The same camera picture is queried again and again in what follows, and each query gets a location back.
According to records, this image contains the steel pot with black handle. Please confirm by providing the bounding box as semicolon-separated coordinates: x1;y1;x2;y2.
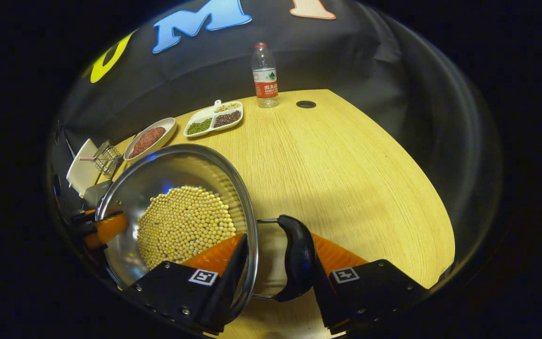
95;144;318;325

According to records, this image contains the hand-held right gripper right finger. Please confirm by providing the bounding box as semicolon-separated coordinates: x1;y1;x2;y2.
310;233;429;336

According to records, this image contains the wire mesh basket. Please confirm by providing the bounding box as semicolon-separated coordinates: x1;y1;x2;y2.
95;140;123;176

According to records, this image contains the white round plate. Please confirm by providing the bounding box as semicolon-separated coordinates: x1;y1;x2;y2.
124;117;177;163

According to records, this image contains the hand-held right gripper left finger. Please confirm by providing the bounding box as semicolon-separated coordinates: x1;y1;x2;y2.
125;232;249;336

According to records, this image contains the pile of green mung beans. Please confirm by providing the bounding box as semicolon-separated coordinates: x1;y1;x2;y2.
186;118;212;136

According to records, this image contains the pile of yellow soybeans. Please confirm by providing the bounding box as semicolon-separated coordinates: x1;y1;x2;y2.
137;186;237;270

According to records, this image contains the pile of dark red beans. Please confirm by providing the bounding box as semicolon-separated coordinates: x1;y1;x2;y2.
213;110;242;129

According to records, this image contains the clear water bottle red label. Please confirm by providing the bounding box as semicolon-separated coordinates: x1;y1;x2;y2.
251;42;279;109

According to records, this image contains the white toaster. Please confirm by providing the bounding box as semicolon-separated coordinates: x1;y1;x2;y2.
66;138;102;197

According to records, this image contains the red meat piece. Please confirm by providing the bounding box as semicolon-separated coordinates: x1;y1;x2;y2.
142;127;166;146
129;137;151;159

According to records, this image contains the white divided dish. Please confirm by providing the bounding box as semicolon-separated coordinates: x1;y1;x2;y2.
184;99;244;138

